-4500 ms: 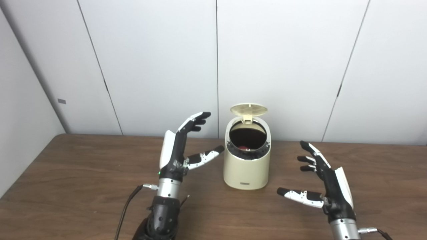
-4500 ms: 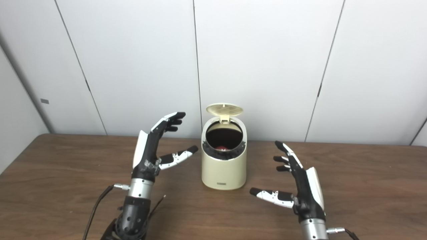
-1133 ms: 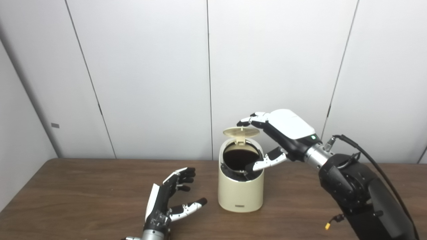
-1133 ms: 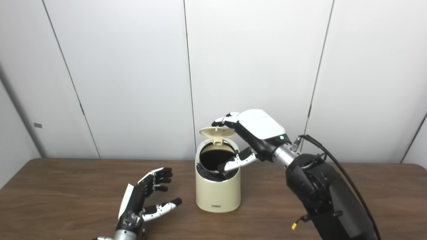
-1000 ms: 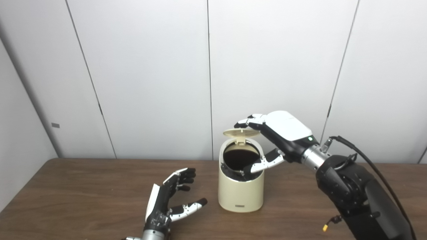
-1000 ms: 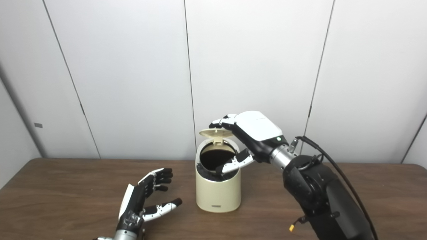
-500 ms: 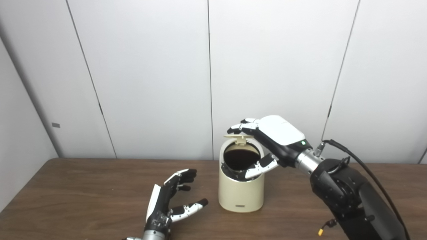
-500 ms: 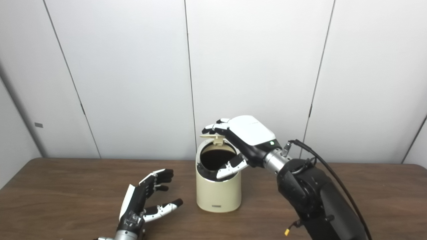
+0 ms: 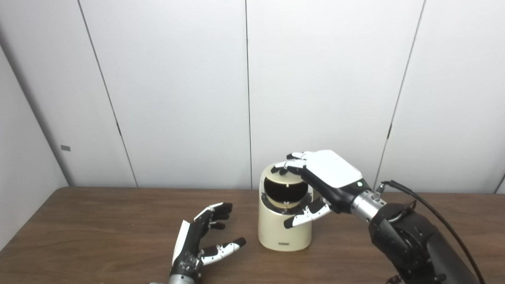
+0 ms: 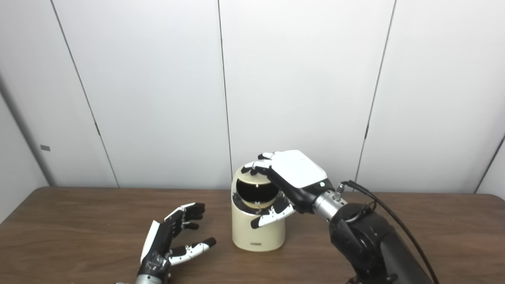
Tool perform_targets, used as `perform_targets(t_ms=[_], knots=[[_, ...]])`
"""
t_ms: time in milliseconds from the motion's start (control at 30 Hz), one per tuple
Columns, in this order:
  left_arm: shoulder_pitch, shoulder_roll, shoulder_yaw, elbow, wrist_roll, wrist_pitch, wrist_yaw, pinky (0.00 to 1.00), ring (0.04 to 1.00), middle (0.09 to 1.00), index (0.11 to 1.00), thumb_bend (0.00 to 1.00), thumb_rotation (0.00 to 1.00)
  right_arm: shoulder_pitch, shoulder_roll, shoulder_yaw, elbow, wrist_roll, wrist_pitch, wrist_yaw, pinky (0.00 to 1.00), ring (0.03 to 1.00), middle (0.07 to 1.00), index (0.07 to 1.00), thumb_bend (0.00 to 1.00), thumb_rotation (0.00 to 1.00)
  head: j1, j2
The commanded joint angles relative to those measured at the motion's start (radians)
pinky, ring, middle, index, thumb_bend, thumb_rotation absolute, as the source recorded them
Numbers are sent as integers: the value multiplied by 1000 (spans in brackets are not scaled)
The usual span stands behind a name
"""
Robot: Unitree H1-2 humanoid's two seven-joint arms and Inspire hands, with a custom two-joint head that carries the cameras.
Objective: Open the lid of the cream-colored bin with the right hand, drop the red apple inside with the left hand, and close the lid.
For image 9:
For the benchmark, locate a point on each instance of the cream-colored bin body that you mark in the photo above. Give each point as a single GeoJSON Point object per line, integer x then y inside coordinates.
{"type": "Point", "coordinates": [282, 232]}

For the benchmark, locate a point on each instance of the round cream bin lid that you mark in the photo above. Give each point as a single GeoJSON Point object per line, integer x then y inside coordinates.
{"type": "Point", "coordinates": [294, 182]}

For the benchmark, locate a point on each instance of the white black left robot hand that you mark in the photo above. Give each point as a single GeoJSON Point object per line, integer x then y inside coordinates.
{"type": "Point", "coordinates": [187, 248]}

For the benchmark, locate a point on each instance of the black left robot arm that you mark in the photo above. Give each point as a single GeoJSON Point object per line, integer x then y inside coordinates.
{"type": "Point", "coordinates": [179, 280]}

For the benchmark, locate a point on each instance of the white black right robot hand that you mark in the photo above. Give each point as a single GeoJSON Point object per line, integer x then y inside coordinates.
{"type": "Point", "coordinates": [335, 169]}

